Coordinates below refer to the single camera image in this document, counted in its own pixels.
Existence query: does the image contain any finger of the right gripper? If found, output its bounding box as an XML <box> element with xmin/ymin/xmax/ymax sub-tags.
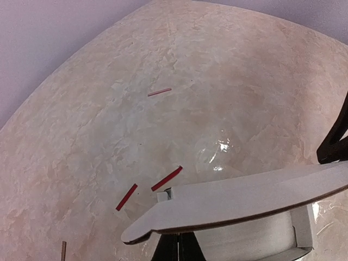
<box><xmin>317</xmin><ymin>96</ymin><xmax>348</xmax><ymax>164</ymax></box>

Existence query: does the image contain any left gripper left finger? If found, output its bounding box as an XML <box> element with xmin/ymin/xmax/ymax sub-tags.
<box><xmin>151</xmin><ymin>234</ymin><xmax>178</xmax><ymax>261</ymax></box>

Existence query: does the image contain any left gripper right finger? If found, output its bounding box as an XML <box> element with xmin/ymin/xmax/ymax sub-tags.
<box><xmin>178</xmin><ymin>232</ymin><xmax>206</xmax><ymax>261</ymax></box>

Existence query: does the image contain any white paper box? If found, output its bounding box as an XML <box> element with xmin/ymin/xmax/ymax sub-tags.
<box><xmin>121</xmin><ymin>162</ymin><xmax>347</xmax><ymax>260</ymax></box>

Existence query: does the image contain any straight red tape strip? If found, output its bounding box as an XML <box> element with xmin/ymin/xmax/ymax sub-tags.
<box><xmin>115</xmin><ymin>183</ymin><xmax>138</xmax><ymax>211</ymax></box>

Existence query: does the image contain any bent red tape strip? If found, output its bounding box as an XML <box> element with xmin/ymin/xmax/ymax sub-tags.
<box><xmin>151</xmin><ymin>166</ymin><xmax>183</xmax><ymax>191</ymax></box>

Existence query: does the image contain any thin distant tape strip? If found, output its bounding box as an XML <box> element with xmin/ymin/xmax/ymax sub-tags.
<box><xmin>147</xmin><ymin>88</ymin><xmax>172</xmax><ymax>97</ymax></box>

